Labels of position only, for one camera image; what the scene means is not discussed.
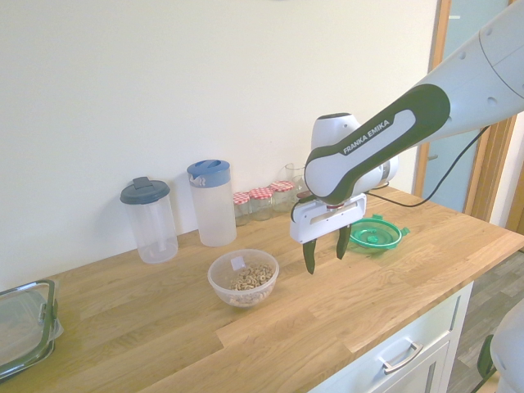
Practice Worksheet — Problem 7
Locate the white drawer with metal handle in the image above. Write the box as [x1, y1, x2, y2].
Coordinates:
[310, 280, 476, 393]

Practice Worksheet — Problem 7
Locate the metal drawer handle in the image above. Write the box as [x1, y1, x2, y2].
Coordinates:
[378, 341, 424, 374]

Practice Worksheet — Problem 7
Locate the clear pitcher light blue lid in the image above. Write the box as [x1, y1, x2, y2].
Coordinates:
[187, 158, 237, 248]

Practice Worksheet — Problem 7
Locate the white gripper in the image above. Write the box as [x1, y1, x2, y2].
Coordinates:
[289, 192, 368, 276]

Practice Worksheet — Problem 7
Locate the clear plastic food bowl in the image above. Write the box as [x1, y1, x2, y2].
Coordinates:
[207, 248, 280, 311]

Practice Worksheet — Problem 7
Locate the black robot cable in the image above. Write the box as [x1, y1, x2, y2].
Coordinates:
[367, 122, 492, 208]

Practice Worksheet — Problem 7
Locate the wooden door frame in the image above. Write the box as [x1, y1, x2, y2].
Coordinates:
[412, 0, 524, 237]

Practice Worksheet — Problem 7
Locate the oat cereal rings pile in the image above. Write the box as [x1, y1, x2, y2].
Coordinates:
[227, 264, 276, 307]

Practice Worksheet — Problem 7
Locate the glass jar red checkered lid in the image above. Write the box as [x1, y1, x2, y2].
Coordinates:
[248, 187, 274, 222]
[269, 180, 296, 213]
[233, 192, 251, 227]

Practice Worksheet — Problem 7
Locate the frosted glass door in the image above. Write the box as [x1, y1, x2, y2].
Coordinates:
[415, 0, 513, 214]

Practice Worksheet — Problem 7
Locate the faceted glass tumbler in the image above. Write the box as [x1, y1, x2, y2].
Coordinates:
[291, 174, 308, 206]

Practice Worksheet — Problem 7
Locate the green round container lid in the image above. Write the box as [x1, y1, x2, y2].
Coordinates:
[350, 213, 411, 255]

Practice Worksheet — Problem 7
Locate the rectangular container with clip lid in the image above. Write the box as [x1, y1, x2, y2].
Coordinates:
[0, 279, 62, 382]

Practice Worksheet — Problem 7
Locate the clear pitcher dark navy lid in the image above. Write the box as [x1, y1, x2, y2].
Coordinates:
[120, 176, 179, 264]

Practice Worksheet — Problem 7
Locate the tall footed drinking glass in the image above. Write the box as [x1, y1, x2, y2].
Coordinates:
[284, 162, 307, 183]

